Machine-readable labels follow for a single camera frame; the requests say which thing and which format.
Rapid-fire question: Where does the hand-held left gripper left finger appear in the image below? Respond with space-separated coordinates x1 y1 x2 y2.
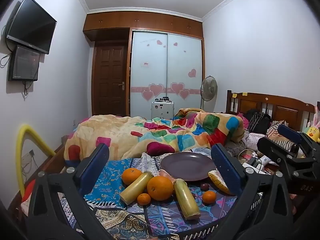
27 143 110 240

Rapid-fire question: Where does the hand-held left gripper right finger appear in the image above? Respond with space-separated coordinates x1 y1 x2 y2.
211 143 294 240

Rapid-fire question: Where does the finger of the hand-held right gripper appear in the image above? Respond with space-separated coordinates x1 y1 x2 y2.
277 124 320 158
257 136 298 180

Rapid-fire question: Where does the small tangerine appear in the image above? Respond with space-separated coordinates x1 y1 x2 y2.
202 190 217 204
137 192 151 204

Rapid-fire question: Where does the large orange with sticker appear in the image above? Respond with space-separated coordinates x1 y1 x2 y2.
122 168 143 186

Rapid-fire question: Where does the purple plate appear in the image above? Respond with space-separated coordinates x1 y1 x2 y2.
160 152 217 182

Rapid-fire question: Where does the pink sweet potato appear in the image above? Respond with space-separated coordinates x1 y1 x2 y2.
157 169 177 183

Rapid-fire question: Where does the striped cloth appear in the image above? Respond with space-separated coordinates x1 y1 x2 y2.
266 120 298 150

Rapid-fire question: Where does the yellow pomelo piece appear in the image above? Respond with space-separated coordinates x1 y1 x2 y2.
208 170 232 195

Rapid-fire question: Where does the pink floral pillow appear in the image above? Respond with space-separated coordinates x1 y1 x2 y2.
246 132 265 152

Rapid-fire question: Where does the blue patterned cloth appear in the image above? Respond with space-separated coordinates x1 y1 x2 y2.
57 152 250 240

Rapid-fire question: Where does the grey cloth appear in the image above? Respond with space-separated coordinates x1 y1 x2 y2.
225 140 248 157

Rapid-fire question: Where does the yellow plush toy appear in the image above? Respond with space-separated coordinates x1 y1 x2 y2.
304 126 320 143

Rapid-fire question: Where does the wooden bed headboard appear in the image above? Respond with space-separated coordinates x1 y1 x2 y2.
226 90 315 132

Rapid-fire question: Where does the black backpack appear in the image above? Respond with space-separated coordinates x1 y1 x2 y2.
246 110 272 134

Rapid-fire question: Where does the white power strip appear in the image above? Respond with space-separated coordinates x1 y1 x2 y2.
241 157 265 173

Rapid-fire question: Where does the colourful patchwork blanket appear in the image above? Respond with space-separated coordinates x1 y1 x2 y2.
64 108 247 167

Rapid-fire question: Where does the yellow foam tube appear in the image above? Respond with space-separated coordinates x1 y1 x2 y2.
16 124 56 198

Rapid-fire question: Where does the standing fan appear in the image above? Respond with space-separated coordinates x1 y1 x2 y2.
200 76 218 110

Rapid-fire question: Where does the white case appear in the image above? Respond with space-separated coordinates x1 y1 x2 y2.
151 101 175 120

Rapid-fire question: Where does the brown wooden door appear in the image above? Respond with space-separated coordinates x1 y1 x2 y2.
92 45 128 117

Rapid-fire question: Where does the wooden wardrobe with frosted doors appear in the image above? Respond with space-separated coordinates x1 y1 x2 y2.
83 12 205 117

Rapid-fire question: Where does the small black monitor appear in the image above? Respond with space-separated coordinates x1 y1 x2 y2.
8 45 40 82

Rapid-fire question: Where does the black cable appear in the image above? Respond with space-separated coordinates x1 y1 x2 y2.
23 80 33 97
0 52 12 68

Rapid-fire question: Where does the black wall television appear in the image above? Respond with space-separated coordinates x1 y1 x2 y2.
6 0 57 55

